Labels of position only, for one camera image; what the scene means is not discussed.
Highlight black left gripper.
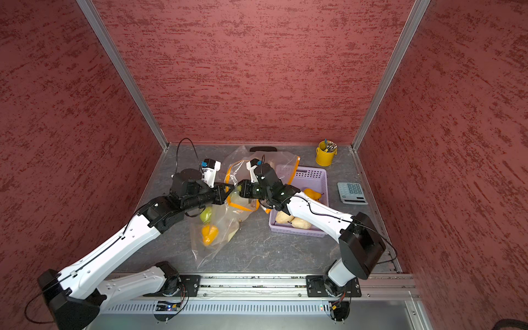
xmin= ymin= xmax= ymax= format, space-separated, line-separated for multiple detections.
xmin=183 ymin=181 xmax=235 ymax=212

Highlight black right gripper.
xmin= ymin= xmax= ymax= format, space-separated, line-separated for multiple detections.
xmin=234 ymin=178 xmax=273 ymax=199

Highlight clear zip-top bag orange seal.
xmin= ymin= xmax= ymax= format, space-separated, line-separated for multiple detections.
xmin=219 ymin=146 xmax=301 ymax=199

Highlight beige pear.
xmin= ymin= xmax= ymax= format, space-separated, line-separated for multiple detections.
xmin=275 ymin=211 xmax=294 ymax=224
xmin=290 ymin=217 xmax=312 ymax=230

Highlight orange fruit from bag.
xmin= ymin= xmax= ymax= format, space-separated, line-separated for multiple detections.
xmin=303 ymin=188 xmax=323 ymax=201

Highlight clear bag with green fruit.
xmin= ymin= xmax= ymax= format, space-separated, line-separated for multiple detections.
xmin=189 ymin=158 xmax=265 ymax=271

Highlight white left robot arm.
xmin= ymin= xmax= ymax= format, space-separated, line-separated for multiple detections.
xmin=37 ymin=169 xmax=234 ymax=329

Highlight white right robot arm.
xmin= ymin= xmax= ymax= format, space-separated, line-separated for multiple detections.
xmin=237 ymin=159 xmax=386 ymax=296

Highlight lilac perforated plastic basket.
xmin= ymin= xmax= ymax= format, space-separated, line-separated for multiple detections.
xmin=268 ymin=166 xmax=329 ymax=238

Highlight black glasses case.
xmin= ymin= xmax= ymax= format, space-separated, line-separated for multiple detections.
xmin=250 ymin=146 xmax=278 ymax=153

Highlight yellow pen cup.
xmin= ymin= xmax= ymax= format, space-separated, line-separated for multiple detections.
xmin=316 ymin=141 xmax=338 ymax=167

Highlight pens in cup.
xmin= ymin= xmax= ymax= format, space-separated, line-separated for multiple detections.
xmin=322 ymin=140 xmax=337 ymax=153

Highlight grey desk calculator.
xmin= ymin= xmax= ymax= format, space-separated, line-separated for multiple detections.
xmin=337 ymin=182 xmax=368 ymax=205

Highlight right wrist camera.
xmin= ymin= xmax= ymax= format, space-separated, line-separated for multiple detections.
xmin=246 ymin=158 xmax=261 ymax=183

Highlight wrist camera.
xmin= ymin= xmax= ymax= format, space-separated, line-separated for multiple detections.
xmin=246 ymin=158 xmax=261 ymax=183
xmin=201 ymin=158 xmax=221 ymax=188

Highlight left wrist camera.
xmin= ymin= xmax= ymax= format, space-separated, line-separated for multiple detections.
xmin=201 ymin=158 xmax=221 ymax=188

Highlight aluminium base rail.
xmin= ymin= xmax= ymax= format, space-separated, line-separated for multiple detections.
xmin=99 ymin=273 xmax=432 ymax=329

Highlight aluminium corner post left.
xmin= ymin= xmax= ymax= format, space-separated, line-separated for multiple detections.
xmin=76 ymin=0 xmax=169 ymax=151

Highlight aluminium corner post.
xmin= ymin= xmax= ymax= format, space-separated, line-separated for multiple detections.
xmin=351 ymin=0 xmax=430 ymax=153
xmin=76 ymin=0 xmax=169 ymax=151

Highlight aluminium corner post right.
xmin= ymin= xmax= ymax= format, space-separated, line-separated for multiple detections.
xmin=351 ymin=0 xmax=430 ymax=153

